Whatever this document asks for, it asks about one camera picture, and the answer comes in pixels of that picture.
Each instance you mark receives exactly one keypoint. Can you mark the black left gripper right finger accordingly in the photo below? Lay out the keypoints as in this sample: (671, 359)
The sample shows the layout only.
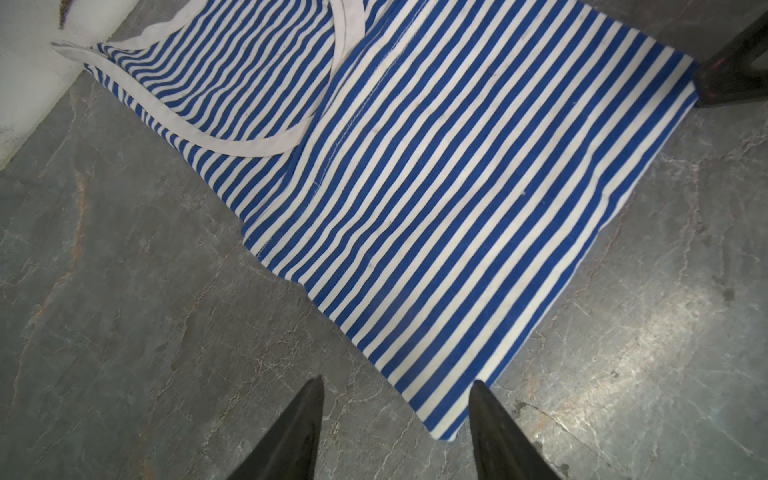
(500, 448)

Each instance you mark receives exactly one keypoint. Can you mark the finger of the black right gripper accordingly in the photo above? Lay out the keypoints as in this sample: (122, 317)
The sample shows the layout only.
(730, 77)

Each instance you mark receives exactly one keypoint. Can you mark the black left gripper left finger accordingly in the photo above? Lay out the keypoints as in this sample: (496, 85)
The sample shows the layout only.
(289, 449)

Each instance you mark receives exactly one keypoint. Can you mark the blue white striped tank top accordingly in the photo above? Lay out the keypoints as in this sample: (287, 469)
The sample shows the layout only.
(432, 173)

